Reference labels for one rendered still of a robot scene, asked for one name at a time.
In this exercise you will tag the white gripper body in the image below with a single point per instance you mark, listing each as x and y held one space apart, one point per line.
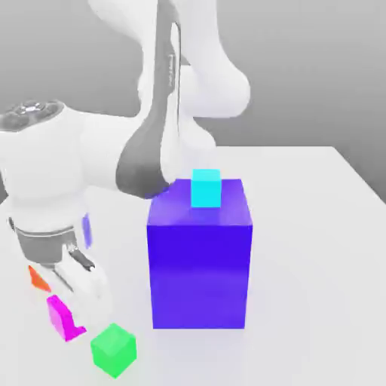
86 286

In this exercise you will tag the small magenta cube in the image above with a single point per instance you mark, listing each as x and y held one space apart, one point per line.
58 321

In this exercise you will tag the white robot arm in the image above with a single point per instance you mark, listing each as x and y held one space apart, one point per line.
45 156

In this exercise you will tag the small orange cube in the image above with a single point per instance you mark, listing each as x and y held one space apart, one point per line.
37 280

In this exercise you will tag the small green cube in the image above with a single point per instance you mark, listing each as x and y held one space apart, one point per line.
113 351

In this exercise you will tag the small cyan cube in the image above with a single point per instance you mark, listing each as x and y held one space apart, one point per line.
206 188

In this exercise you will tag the large blue box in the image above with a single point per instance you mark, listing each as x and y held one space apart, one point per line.
199 271

